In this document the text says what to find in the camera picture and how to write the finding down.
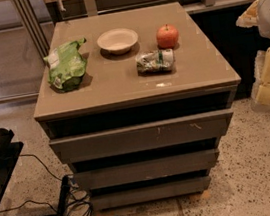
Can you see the white paper bowl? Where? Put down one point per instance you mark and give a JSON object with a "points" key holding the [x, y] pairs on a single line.
{"points": [[117, 41]]}

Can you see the grey bottom drawer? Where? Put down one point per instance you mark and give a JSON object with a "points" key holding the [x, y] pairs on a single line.
{"points": [[159, 191]]}

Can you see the grey drawer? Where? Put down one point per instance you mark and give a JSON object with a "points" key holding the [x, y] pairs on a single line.
{"points": [[159, 191], [162, 133], [147, 170]]}

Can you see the green chip bag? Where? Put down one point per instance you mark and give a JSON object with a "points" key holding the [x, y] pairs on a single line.
{"points": [[67, 66]]}

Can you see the grey drawer cabinet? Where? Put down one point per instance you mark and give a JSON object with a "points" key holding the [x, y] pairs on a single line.
{"points": [[114, 95]]}

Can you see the grey top drawer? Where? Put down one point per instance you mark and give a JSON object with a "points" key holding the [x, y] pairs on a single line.
{"points": [[162, 133]]}

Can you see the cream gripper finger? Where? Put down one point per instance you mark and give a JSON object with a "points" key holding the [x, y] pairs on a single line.
{"points": [[261, 94], [249, 17]]}

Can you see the red apple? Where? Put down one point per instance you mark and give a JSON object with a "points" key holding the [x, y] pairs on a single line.
{"points": [[167, 36]]}

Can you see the black power strip bar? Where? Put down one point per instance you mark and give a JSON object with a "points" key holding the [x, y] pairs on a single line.
{"points": [[64, 190]]}

